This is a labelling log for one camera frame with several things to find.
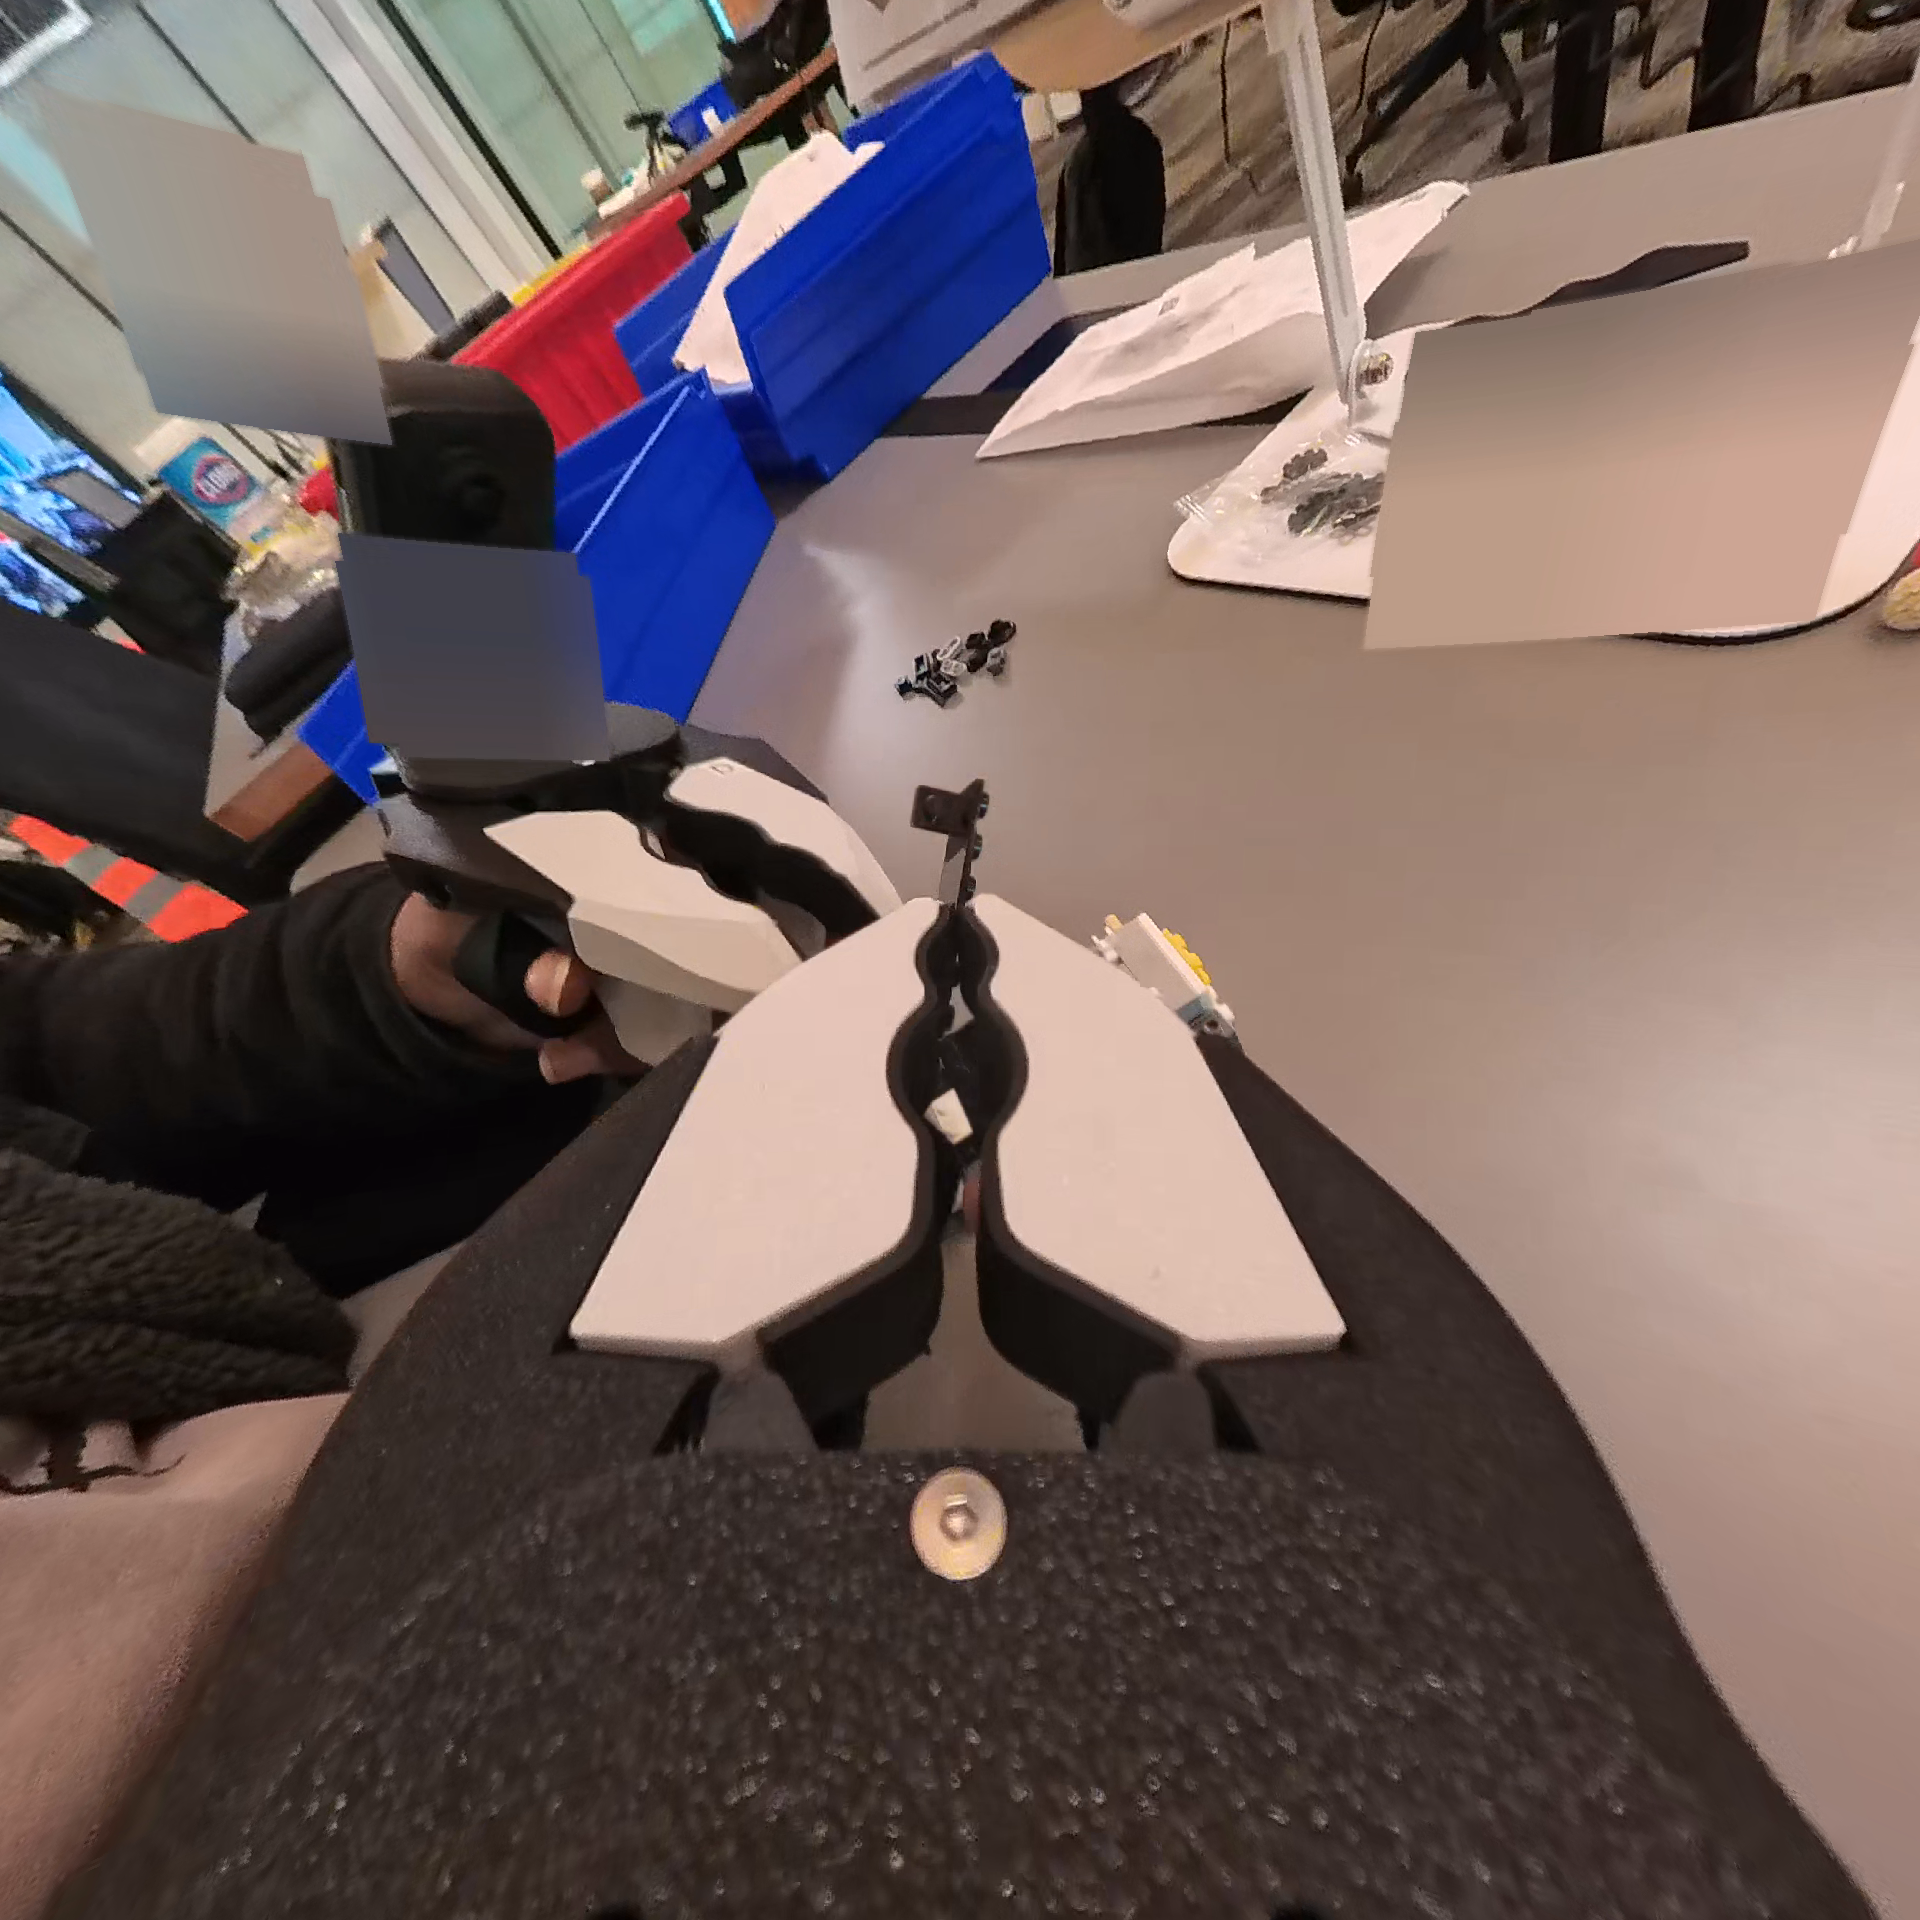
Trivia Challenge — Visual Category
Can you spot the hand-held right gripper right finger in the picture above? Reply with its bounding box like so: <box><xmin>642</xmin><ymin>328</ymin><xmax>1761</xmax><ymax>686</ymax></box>
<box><xmin>960</xmin><ymin>893</ymin><xmax>1350</xmax><ymax>1431</ymax></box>

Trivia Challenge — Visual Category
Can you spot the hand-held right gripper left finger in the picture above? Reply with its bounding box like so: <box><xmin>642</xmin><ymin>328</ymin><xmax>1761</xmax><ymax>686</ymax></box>
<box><xmin>570</xmin><ymin>895</ymin><xmax>966</xmax><ymax>1443</ymax></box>

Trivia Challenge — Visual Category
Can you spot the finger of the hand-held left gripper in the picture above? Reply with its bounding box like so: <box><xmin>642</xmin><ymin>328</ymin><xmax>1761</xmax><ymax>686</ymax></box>
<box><xmin>627</xmin><ymin>757</ymin><xmax>911</xmax><ymax>957</ymax></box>
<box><xmin>481</xmin><ymin>808</ymin><xmax>808</xmax><ymax>1072</ymax></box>

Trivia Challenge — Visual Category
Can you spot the small black toy brick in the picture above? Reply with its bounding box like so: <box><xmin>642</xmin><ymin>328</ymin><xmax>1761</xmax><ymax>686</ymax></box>
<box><xmin>904</xmin><ymin>775</ymin><xmax>995</xmax><ymax>1157</ymax></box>

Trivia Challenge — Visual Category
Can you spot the toy brick car model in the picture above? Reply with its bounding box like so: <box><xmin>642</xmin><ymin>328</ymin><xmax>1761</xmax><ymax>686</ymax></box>
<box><xmin>1093</xmin><ymin>906</ymin><xmax>1240</xmax><ymax>1040</ymax></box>

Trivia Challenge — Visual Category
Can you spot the blue plastic bin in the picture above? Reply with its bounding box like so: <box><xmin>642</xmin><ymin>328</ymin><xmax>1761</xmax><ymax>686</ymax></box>
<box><xmin>613</xmin><ymin>224</ymin><xmax>753</xmax><ymax>405</ymax></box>
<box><xmin>298</xmin><ymin>375</ymin><xmax>778</xmax><ymax>805</ymax></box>
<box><xmin>725</xmin><ymin>57</ymin><xmax>1057</xmax><ymax>483</ymax></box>

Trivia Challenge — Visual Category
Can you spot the white book stand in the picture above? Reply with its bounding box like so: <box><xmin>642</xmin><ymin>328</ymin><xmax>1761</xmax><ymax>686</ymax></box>
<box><xmin>990</xmin><ymin>0</ymin><xmax>1920</xmax><ymax>649</ymax></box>

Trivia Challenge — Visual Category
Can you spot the person's left forearm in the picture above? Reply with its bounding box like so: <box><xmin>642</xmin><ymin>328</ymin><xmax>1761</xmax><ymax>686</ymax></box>
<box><xmin>0</xmin><ymin>861</ymin><xmax>634</xmax><ymax>1297</ymax></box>

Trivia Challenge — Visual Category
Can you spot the person's left hand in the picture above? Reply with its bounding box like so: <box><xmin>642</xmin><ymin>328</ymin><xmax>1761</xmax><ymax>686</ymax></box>
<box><xmin>392</xmin><ymin>890</ymin><xmax>649</xmax><ymax>1086</ymax></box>

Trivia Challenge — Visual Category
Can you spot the red object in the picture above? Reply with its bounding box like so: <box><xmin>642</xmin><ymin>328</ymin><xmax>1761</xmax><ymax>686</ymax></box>
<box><xmin>451</xmin><ymin>194</ymin><xmax>695</xmax><ymax>451</ymax></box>

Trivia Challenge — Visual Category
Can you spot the pile of small black toy pieces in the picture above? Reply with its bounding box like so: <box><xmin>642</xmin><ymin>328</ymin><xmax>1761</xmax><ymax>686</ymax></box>
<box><xmin>897</xmin><ymin>615</ymin><xmax>1019</xmax><ymax>705</ymax></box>

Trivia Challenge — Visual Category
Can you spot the white folded paper sheet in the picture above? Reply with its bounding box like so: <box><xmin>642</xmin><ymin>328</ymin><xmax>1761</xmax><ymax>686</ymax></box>
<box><xmin>672</xmin><ymin>133</ymin><xmax>889</xmax><ymax>376</ymax></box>

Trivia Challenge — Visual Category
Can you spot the display screen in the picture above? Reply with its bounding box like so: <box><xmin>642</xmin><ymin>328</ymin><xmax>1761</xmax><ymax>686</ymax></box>
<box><xmin>0</xmin><ymin>368</ymin><xmax>145</xmax><ymax>616</ymax></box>

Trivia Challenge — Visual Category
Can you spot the orange reflective vest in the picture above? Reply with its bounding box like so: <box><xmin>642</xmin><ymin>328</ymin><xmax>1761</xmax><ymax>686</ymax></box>
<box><xmin>0</xmin><ymin>808</ymin><xmax>249</xmax><ymax>945</ymax></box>

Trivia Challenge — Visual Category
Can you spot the clear plastic parts bag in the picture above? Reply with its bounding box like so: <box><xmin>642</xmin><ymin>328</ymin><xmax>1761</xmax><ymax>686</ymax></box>
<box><xmin>1177</xmin><ymin>427</ymin><xmax>1391</xmax><ymax>553</ymax></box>

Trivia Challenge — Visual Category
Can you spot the black fleece-lined jacket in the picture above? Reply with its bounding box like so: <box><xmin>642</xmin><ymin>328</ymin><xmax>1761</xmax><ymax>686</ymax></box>
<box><xmin>0</xmin><ymin>1111</ymin><xmax>362</xmax><ymax>1425</ymax></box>

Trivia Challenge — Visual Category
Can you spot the printed white paper bag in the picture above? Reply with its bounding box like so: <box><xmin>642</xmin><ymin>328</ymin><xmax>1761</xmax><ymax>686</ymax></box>
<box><xmin>977</xmin><ymin>179</ymin><xmax>1473</xmax><ymax>458</ymax></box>

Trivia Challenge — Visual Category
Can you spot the pale pink garment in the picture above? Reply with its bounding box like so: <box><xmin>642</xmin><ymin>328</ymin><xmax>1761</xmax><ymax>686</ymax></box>
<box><xmin>0</xmin><ymin>1393</ymin><xmax>350</xmax><ymax>1870</ymax></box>

